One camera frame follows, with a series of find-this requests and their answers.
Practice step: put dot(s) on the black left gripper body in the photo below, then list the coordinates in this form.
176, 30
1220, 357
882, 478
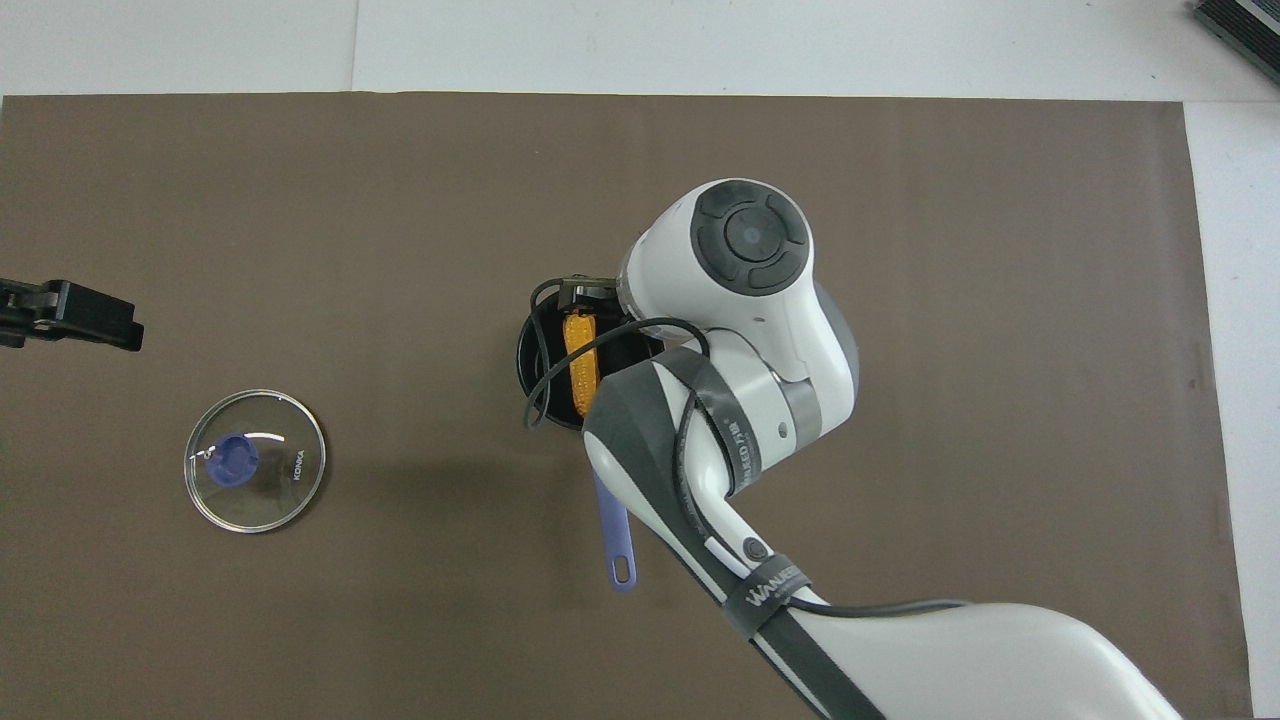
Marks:
20, 312

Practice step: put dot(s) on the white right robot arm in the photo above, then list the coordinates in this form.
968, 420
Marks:
750, 330

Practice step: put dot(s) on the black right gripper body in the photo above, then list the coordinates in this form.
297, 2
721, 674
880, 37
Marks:
590, 295

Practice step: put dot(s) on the black ribbed metal box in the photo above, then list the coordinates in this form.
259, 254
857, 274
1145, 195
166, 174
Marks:
1245, 25

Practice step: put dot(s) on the glass lid purple knob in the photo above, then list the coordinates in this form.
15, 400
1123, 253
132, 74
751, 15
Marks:
260, 490

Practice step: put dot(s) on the brown table mat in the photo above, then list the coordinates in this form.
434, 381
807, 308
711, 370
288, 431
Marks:
300, 200

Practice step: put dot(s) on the yellow toy corn cob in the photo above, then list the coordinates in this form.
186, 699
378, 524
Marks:
580, 370

